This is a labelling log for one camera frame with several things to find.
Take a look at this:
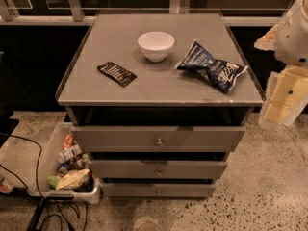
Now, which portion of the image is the black snack packet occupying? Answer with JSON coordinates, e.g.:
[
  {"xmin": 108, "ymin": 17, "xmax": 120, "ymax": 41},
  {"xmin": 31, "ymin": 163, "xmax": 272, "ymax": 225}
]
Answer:
[{"xmin": 97, "ymin": 62, "xmax": 137, "ymax": 88}]

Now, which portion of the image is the blue drink can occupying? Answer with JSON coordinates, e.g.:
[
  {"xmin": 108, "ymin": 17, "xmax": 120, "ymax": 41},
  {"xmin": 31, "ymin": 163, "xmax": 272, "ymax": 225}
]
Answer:
[{"xmin": 58, "ymin": 165, "xmax": 68, "ymax": 177}]

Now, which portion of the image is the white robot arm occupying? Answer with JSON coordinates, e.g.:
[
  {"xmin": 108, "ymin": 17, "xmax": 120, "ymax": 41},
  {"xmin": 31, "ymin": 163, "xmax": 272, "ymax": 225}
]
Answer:
[{"xmin": 254, "ymin": 0, "xmax": 308, "ymax": 129}]

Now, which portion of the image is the blue chip bag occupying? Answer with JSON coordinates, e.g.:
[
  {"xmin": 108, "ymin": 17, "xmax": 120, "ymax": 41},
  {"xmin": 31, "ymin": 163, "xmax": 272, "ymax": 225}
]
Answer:
[{"xmin": 175, "ymin": 40, "xmax": 248, "ymax": 94}]

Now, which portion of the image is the black power strip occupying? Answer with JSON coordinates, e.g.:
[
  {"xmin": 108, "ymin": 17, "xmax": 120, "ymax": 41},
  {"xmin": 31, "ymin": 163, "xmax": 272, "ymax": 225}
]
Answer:
[{"xmin": 26, "ymin": 198, "xmax": 48, "ymax": 231}]

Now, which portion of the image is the grey bottom drawer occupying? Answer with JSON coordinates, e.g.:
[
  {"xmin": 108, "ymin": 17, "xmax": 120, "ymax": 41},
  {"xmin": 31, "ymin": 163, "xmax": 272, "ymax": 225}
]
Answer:
[{"xmin": 101, "ymin": 183, "xmax": 216, "ymax": 198}]

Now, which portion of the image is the grey top drawer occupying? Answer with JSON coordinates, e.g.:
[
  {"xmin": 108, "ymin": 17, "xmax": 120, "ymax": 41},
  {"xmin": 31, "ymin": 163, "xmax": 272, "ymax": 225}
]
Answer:
[{"xmin": 71, "ymin": 126, "xmax": 245, "ymax": 152}]

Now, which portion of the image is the white ceramic bowl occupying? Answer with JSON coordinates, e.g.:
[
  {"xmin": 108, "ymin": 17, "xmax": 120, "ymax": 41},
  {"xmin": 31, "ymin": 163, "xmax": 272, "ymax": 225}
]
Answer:
[{"xmin": 138, "ymin": 31, "xmax": 175, "ymax": 63}]

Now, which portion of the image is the orange soda can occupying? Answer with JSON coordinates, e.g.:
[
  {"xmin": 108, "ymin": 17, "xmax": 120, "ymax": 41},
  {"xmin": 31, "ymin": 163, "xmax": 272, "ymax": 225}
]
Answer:
[{"xmin": 64, "ymin": 135, "xmax": 74, "ymax": 149}]

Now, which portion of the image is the green snack packet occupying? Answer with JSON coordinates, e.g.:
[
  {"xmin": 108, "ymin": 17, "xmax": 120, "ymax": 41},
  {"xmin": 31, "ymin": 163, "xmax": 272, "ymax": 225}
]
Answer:
[{"xmin": 47, "ymin": 175, "xmax": 61, "ymax": 190}]

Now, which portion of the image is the grey drawer cabinet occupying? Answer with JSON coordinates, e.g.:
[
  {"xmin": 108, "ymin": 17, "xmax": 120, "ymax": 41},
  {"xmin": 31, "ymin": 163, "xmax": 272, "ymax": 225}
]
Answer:
[{"xmin": 56, "ymin": 14, "xmax": 262, "ymax": 185}]

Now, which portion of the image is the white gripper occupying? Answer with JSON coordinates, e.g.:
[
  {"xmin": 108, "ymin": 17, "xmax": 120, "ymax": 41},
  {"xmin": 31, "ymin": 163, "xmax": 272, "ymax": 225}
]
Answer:
[{"xmin": 254, "ymin": 24, "xmax": 308, "ymax": 127}]

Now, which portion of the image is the grey drawer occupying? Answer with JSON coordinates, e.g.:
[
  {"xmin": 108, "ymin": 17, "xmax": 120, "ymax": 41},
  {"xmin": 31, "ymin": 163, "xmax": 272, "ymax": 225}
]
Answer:
[
  {"xmin": 90, "ymin": 160, "xmax": 227, "ymax": 179},
  {"xmin": 71, "ymin": 126, "xmax": 245, "ymax": 152},
  {"xmin": 101, "ymin": 183, "xmax": 216, "ymax": 198}
]

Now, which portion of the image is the grey middle drawer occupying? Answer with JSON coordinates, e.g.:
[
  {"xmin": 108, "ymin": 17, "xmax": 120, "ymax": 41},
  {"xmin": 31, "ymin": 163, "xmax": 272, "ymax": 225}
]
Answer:
[{"xmin": 90, "ymin": 160, "xmax": 227, "ymax": 179}]

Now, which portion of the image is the clear plastic storage bin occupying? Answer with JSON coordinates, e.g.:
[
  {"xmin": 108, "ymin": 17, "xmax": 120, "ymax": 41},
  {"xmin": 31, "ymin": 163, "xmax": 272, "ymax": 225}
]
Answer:
[{"xmin": 28, "ymin": 122, "xmax": 101, "ymax": 205}]

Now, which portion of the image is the white labelled bottle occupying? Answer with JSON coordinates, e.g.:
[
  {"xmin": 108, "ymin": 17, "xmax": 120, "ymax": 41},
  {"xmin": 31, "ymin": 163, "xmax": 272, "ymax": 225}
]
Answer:
[{"xmin": 58, "ymin": 144, "xmax": 82, "ymax": 164}]

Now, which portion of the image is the yellow snack bag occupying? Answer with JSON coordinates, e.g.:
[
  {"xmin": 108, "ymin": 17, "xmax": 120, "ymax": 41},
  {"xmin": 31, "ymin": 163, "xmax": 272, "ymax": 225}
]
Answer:
[{"xmin": 56, "ymin": 169, "xmax": 90, "ymax": 190}]

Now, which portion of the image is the black cable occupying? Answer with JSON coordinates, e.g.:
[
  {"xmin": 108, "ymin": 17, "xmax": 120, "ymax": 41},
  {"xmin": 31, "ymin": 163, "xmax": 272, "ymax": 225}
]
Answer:
[{"xmin": 0, "ymin": 134, "xmax": 89, "ymax": 231}]

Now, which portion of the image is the red white object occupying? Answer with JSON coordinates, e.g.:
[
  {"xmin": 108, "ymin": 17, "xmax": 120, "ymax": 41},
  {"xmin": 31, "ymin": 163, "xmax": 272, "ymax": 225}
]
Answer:
[{"xmin": 0, "ymin": 175, "xmax": 14, "ymax": 194}]

